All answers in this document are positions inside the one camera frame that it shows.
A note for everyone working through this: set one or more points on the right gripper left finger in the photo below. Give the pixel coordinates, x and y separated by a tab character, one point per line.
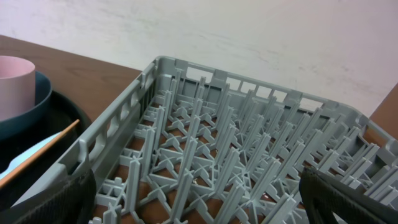
69	201

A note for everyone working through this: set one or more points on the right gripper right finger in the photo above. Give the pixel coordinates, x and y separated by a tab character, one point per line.
324	198

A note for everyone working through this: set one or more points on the grey dishwasher rack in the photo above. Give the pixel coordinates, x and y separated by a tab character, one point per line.
188	143

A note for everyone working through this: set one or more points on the light blue plastic knife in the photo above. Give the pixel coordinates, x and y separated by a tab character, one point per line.
26	154

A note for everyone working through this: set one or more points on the wooden chopstick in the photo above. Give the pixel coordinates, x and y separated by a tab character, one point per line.
13	174

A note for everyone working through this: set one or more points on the round black tray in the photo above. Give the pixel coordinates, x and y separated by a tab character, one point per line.
60	114

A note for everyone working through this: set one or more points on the dark blue plate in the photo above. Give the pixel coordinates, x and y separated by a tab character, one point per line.
16	125

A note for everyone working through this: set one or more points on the pink cup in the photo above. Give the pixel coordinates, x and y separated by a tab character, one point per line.
17	86

